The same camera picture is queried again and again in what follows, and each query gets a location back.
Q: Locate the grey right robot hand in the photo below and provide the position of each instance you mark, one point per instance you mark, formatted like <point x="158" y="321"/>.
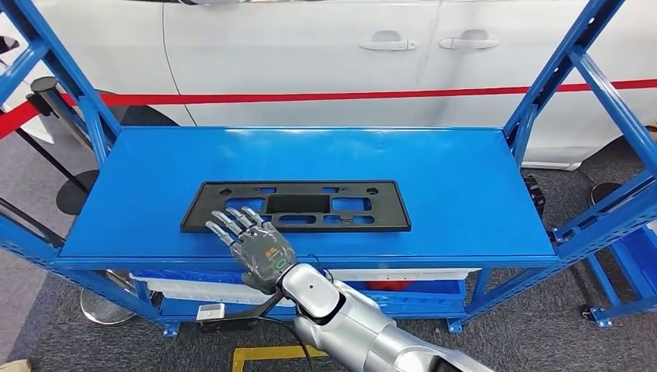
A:
<point x="262" y="251"/>

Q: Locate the black plastic plate bracket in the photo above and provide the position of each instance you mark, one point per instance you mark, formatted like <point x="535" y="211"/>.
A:
<point x="395" y="205"/>

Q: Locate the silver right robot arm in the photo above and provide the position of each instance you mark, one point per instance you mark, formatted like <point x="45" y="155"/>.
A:
<point x="359" y="328"/>

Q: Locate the red part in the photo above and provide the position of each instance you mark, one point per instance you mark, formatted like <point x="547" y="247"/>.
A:
<point x="387" y="285"/>

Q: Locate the blue metal shelf rack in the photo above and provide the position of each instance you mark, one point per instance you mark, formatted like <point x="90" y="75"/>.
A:
<point x="410" y="154"/>

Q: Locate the white plastic crate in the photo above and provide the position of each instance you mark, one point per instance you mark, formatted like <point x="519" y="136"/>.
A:
<point x="205" y="292"/>
<point x="436" y="274"/>

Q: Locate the yellow floor tape square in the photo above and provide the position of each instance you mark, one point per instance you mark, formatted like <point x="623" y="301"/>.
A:
<point x="267" y="353"/>

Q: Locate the red barrier belt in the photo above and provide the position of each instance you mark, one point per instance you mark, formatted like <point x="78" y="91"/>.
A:
<point x="308" y="96"/>

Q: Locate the white car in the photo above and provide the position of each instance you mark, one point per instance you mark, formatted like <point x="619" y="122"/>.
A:
<point x="282" y="51"/>

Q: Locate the person's shoe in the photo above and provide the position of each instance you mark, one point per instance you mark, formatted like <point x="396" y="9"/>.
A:
<point x="13" y="367"/>

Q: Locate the dark round stanchion base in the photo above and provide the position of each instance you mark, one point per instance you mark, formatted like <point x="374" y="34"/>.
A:
<point x="603" y="192"/>

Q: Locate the blue wheeled rack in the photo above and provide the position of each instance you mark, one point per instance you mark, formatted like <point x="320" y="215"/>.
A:
<point x="636" y="256"/>

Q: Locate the chrome stanchion post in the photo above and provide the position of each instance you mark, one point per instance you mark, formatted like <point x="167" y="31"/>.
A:
<point x="108" y="310"/>

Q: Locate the dark stanchion post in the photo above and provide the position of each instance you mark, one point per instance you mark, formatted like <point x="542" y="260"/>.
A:
<point x="43" y="87"/>

